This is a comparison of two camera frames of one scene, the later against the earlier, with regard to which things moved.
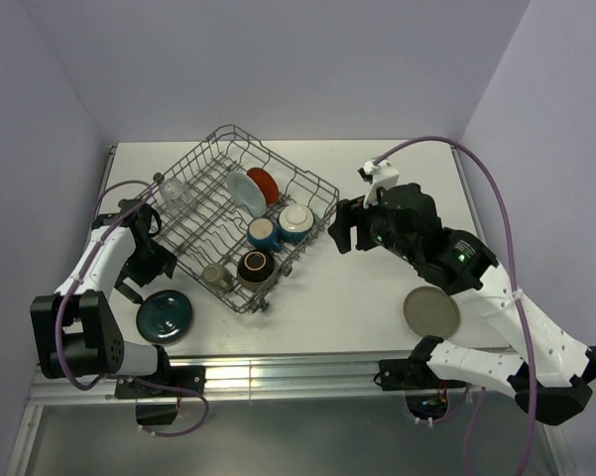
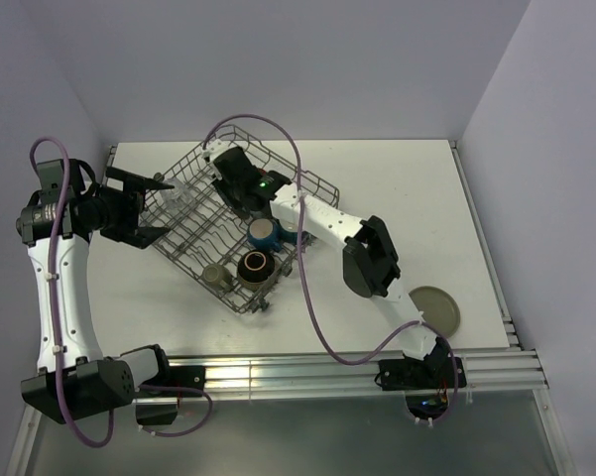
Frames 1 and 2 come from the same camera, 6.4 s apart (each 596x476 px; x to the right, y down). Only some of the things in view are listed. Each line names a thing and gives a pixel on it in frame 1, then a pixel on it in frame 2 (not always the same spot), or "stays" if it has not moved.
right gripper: (347, 212) → (220, 184)
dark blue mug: (263, 234) stays
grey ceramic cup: (218, 277) stays
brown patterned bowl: (255, 266) stays
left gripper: (161, 262) → (132, 199)
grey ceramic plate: (431, 311) stays
